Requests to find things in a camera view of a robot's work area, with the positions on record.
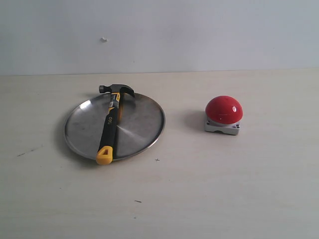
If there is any black yellow claw hammer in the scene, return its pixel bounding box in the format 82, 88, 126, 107
96, 84, 135, 165

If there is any red dome push button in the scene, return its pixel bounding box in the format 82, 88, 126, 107
204, 96, 243, 135

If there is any round steel plate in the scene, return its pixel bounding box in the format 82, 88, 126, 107
64, 93, 165, 161

